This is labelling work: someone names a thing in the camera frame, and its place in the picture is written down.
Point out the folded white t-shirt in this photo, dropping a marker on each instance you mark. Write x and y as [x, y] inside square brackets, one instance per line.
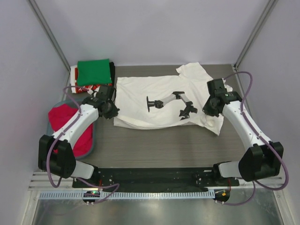
[73, 75]

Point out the right aluminium corner post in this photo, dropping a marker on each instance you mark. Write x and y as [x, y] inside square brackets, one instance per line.
[255, 31]

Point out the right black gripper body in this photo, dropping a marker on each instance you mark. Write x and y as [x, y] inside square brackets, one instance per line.
[208, 108]

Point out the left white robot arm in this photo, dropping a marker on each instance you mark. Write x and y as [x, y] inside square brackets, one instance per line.
[55, 152]

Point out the white printed t-shirt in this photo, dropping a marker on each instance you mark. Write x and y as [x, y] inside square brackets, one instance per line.
[165, 101]

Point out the left aluminium corner post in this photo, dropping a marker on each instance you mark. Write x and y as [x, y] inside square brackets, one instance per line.
[47, 30]

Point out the folded red printed t-shirt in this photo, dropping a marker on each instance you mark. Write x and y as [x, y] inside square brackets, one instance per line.
[81, 89]

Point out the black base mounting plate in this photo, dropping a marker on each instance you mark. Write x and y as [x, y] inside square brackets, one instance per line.
[161, 180]

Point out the pink t-shirt in basket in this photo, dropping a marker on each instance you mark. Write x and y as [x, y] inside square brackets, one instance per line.
[59, 116]

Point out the aluminium frame rail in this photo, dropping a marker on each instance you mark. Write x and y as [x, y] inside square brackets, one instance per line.
[39, 180]

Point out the slotted grey cable duct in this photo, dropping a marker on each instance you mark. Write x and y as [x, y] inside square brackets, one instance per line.
[91, 195]

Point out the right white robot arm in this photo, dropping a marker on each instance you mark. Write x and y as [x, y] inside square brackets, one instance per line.
[262, 157]

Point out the grey laundry basket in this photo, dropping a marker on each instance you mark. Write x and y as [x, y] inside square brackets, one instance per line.
[70, 103]

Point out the aluminium corner post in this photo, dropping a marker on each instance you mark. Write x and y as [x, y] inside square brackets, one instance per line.
[255, 31]
[47, 30]

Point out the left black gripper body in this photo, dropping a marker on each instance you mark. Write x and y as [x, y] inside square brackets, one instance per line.
[112, 110]

